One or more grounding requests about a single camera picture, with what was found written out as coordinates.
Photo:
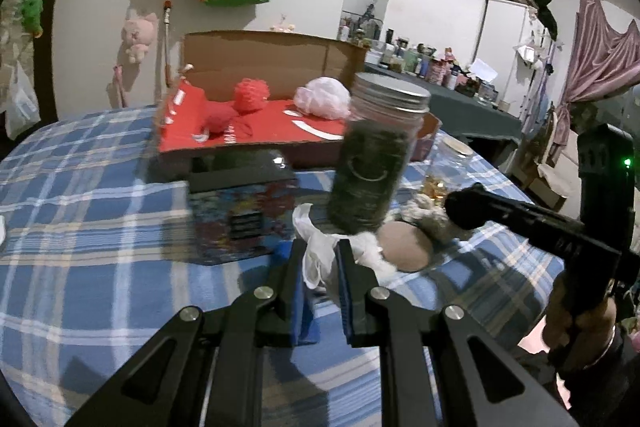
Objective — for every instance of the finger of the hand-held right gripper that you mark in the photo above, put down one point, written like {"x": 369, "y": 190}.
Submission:
{"x": 545, "y": 229}

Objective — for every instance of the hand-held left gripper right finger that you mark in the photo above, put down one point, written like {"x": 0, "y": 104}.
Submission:
{"x": 346, "y": 302}

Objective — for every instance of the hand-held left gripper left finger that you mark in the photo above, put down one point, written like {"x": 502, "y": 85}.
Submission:
{"x": 287, "y": 307}

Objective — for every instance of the white padded packet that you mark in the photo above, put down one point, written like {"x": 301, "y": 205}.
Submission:
{"x": 320, "y": 252}

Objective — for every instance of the tan round sponge puff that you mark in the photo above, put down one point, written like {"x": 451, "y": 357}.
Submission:
{"x": 407, "y": 247}

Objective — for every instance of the beige knit scrunchie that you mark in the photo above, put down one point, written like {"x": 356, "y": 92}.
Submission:
{"x": 430, "y": 217}

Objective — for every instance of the white mesh bath loofah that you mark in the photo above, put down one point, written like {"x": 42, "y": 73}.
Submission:
{"x": 322, "y": 99}

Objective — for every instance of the pink foam net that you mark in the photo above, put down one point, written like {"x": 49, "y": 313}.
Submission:
{"x": 251, "y": 96}

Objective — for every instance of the cardboard box with red lining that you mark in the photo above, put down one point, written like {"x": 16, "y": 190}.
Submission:
{"x": 260, "y": 57}

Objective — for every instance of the person's right forearm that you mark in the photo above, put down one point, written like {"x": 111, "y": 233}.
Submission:
{"x": 610, "y": 387}

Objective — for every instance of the person's right hand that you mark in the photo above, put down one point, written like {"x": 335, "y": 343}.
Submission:
{"x": 595, "y": 327}

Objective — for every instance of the floral tin box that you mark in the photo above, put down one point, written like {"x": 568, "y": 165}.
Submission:
{"x": 235, "y": 217}

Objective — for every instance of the clear jar with gold items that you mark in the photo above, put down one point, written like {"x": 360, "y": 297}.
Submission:
{"x": 445, "y": 172}

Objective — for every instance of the dark green covered desk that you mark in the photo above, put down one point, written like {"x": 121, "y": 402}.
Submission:
{"x": 480, "y": 117}

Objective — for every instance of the pink curtain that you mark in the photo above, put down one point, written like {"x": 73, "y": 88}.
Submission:
{"x": 595, "y": 57}

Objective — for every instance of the glass jar with metal lid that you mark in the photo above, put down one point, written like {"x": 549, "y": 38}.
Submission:
{"x": 372, "y": 157}

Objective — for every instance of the white envelope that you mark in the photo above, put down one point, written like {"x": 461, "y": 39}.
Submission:
{"x": 484, "y": 71}

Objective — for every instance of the white cabinet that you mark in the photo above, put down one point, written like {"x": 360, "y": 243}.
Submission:
{"x": 507, "y": 42}

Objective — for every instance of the black clothing on cabinet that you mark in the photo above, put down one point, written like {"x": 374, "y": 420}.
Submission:
{"x": 542, "y": 2}

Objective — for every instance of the blue plaid blanket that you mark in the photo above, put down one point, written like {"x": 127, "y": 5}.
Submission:
{"x": 100, "y": 232}

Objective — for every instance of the row of cosmetic bottles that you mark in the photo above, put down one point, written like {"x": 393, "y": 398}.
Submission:
{"x": 425, "y": 62}

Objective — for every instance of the pink plush toy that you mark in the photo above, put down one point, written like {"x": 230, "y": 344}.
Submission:
{"x": 139, "y": 34}

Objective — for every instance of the white plastic bag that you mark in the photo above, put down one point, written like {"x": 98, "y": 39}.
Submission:
{"x": 21, "y": 104}

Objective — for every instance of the dark wooden door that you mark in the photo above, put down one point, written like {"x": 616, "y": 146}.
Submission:
{"x": 50, "y": 57}

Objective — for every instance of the green plush toy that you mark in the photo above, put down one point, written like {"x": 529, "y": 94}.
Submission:
{"x": 32, "y": 9}

